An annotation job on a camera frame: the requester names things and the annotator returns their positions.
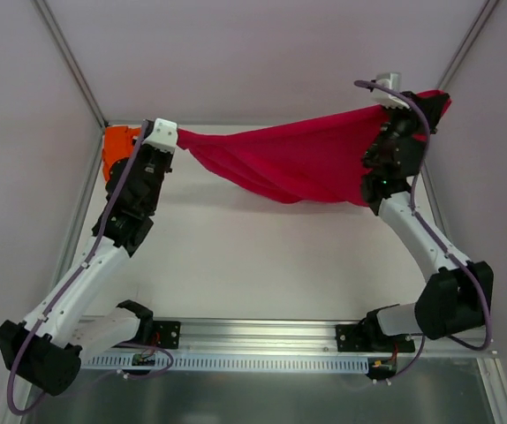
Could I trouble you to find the left aluminium frame post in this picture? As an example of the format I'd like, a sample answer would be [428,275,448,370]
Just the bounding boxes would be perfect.
[31,0,108,130]

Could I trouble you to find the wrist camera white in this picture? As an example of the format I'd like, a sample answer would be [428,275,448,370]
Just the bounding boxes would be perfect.
[369,72,410,110]
[142,118,178,154]

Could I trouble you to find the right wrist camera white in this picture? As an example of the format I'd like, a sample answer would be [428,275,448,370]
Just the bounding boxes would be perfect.
[369,72,410,110]

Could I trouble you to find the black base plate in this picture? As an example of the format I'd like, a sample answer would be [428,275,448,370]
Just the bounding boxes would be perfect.
[335,323,415,353]
[149,320,182,350]

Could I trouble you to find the white slotted cable duct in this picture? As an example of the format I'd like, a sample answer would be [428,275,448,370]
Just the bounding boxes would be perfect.
[82,351,369,375]

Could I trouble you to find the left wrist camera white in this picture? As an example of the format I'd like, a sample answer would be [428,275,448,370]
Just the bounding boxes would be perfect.
[142,118,178,154]

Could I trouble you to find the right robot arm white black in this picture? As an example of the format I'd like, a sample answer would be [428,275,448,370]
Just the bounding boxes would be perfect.
[360,88,494,351]

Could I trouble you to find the aluminium mounting rail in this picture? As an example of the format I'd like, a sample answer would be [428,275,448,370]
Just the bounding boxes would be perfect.
[155,317,499,358]

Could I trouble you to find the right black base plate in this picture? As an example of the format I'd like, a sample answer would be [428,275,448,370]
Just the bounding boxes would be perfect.
[335,323,415,353]

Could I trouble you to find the red t shirt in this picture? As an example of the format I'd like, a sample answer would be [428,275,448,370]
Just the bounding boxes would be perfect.
[174,89,453,208]

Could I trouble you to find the aluminium frame post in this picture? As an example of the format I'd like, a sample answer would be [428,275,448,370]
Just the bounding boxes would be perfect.
[31,0,108,130]
[436,0,502,91]

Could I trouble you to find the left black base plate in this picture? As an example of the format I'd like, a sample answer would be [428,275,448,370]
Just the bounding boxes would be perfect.
[149,320,182,350]

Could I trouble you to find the orange t shirt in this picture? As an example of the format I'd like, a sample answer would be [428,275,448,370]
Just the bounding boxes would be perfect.
[102,125,140,182]

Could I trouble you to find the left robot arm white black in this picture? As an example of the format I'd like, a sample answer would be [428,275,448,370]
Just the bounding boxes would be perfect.
[0,142,175,396]

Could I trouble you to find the right aluminium frame post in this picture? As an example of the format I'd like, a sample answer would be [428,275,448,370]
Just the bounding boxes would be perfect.
[436,0,502,91]

